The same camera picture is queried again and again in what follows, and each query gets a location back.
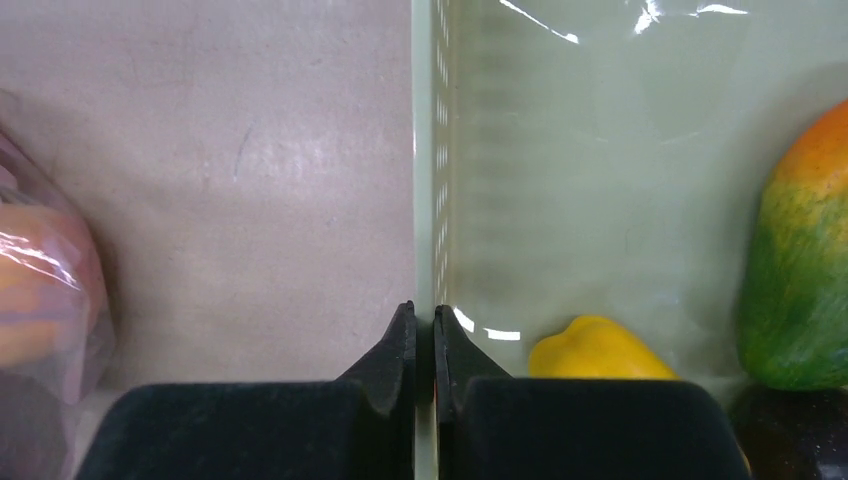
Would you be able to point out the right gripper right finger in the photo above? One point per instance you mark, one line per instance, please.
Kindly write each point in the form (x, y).
(491, 425)

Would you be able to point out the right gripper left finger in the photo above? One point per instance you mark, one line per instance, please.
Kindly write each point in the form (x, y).
(357, 426)

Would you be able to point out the yellow toy bell pepper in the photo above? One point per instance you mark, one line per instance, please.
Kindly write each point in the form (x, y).
(596, 351)

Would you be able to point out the green plastic basket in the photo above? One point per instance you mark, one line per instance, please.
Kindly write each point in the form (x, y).
(607, 158)

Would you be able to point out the dark purple toy plum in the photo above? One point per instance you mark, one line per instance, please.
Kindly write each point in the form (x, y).
(792, 435)

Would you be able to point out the clear zip top bag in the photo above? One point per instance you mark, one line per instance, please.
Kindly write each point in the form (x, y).
(40, 400)

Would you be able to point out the green orange toy mango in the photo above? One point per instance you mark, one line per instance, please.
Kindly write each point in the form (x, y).
(791, 314)

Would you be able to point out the toy peach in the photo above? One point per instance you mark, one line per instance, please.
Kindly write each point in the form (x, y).
(52, 288)

